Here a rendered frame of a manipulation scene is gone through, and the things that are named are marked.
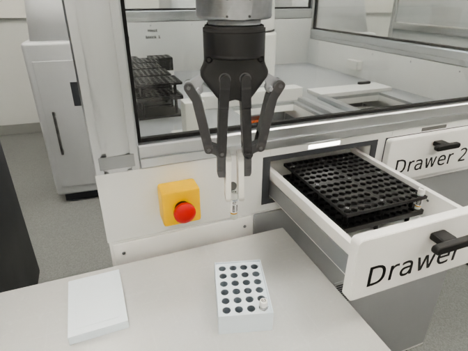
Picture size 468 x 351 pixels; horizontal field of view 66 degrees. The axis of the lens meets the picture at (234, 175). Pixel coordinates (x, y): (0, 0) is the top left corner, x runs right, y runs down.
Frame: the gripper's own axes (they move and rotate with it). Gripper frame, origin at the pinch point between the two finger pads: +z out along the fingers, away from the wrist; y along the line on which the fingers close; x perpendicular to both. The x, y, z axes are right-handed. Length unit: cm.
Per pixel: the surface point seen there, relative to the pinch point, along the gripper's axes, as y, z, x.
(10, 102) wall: -181, 70, 314
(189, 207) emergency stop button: -7.0, 10.7, 9.3
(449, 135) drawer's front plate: 57, 8, 32
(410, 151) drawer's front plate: 46, 10, 29
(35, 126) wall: -164, 94, 316
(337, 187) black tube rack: 21.0, 9.6, 11.8
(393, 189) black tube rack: 31.8, 10.1, 10.9
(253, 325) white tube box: 2.2, 22.1, -7.4
